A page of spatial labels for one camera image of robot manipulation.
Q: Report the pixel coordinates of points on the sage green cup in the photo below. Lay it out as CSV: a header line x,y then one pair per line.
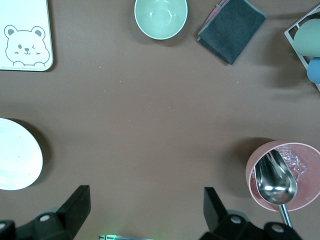
x,y
308,40

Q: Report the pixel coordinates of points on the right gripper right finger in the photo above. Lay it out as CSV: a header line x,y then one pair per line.
x,y
217,220

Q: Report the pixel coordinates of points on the shiny metal scoop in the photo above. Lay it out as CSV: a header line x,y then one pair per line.
x,y
275,190

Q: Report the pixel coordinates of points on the white round plate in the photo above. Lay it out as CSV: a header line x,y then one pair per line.
x,y
17,155

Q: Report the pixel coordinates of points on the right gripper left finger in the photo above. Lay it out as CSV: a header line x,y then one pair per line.
x,y
75,212

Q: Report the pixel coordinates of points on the cream bear print tray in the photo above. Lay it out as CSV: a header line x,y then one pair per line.
x,y
25,12

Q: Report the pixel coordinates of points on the pink bowl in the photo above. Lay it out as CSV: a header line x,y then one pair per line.
x,y
250,172

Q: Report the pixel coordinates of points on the blue cup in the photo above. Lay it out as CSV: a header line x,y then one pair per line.
x,y
315,70

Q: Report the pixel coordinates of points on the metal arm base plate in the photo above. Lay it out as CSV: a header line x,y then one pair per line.
x,y
112,237

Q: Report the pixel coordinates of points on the clear plastic ice cubes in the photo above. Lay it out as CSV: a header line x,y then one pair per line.
x,y
295,160

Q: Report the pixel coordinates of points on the dark grey folded cloth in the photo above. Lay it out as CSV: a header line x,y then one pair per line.
x,y
232,32

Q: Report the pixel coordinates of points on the pale green bowl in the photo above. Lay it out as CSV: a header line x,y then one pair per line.
x,y
161,17

